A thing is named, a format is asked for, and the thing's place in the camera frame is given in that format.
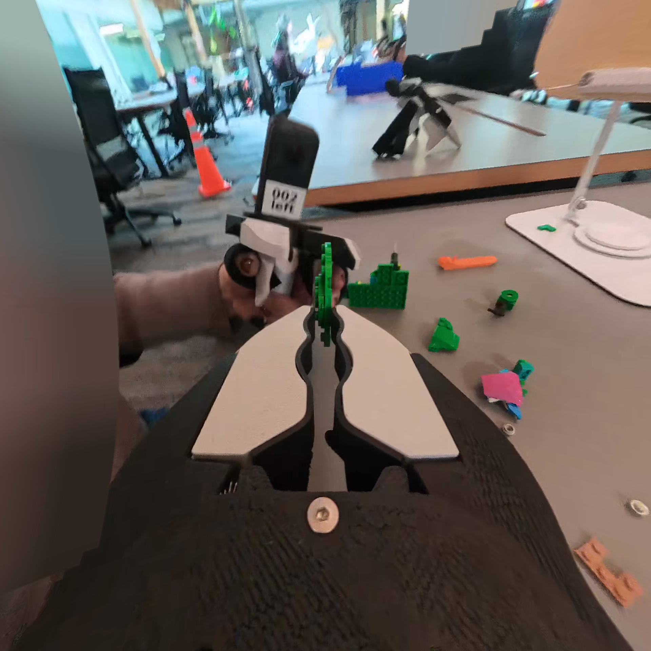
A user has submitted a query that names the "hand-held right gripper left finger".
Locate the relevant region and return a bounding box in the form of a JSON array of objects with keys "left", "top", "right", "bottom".
[{"left": 192, "top": 305, "right": 313, "bottom": 462}]

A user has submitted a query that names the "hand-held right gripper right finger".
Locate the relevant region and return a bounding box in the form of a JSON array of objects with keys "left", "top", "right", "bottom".
[{"left": 333, "top": 304, "right": 460, "bottom": 462}]

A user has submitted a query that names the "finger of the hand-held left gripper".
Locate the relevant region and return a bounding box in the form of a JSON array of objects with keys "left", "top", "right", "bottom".
[
  {"left": 239, "top": 221, "right": 320, "bottom": 257},
  {"left": 331, "top": 235, "right": 362, "bottom": 270}
]

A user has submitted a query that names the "green lego plate assembly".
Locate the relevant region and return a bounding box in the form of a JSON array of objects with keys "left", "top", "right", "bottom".
[{"left": 313, "top": 242, "right": 339, "bottom": 348}]

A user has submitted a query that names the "person's left forearm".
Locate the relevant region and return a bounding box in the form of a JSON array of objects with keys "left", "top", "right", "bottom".
[{"left": 114, "top": 264, "right": 240, "bottom": 357}]

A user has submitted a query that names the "green lego brick build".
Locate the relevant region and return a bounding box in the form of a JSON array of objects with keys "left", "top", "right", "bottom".
[{"left": 347, "top": 252, "right": 410, "bottom": 310}]

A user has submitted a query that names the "green slope lego piece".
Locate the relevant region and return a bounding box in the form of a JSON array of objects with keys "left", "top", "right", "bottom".
[{"left": 428, "top": 318, "right": 460, "bottom": 353}]

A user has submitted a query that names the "pink teal lego animal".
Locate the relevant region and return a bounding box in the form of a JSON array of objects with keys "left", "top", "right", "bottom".
[{"left": 480, "top": 359, "right": 535, "bottom": 420}]

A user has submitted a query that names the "tan lego plate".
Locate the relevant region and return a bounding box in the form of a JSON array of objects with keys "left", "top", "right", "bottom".
[{"left": 574, "top": 538, "right": 643, "bottom": 607}]

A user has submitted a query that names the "person's left hand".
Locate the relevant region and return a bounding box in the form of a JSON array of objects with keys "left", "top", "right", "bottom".
[{"left": 219, "top": 257, "right": 352, "bottom": 334}]

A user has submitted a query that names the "orange traffic cone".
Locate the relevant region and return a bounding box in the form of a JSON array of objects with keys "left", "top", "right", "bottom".
[{"left": 184, "top": 108, "right": 232, "bottom": 199}]

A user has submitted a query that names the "blue storage bin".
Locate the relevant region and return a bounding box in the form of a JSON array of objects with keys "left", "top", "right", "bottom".
[{"left": 336, "top": 61, "right": 405, "bottom": 97}]

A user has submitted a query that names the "spare black grey gripper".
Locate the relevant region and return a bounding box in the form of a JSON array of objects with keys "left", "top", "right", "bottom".
[{"left": 372, "top": 76, "right": 462, "bottom": 158}]

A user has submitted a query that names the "orange brick separator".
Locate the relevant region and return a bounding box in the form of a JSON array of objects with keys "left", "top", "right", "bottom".
[{"left": 438, "top": 254, "right": 498, "bottom": 271}]

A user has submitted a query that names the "grey table wooden edge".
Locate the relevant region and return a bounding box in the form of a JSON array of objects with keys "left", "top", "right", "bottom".
[{"left": 287, "top": 76, "right": 651, "bottom": 206}]

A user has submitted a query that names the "black office chair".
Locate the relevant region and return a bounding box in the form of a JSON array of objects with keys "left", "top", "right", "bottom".
[{"left": 63, "top": 66, "right": 181, "bottom": 247}]

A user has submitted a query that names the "long dark strip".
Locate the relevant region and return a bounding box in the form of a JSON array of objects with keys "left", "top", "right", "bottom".
[{"left": 448, "top": 99, "right": 547, "bottom": 137}]

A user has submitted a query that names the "white stand wooden board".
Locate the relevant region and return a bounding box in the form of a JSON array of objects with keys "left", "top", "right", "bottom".
[{"left": 505, "top": 0, "right": 651, "bottom": 307}]

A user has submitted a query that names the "green ring brown branch piece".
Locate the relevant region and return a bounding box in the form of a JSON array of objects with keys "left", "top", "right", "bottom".
[{"left": 487, "top": 290, "right": 519, "bottom": 318}]

